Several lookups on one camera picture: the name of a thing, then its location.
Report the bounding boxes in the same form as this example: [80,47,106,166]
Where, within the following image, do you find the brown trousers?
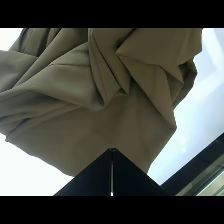
[0,28,204,178]

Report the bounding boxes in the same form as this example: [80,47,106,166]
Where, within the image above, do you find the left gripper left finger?
[54,148,113,197]

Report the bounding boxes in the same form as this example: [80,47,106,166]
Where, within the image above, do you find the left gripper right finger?
[111,148,170,197]

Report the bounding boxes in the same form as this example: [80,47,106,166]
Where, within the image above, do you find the silver frame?
[174,157,224,197]

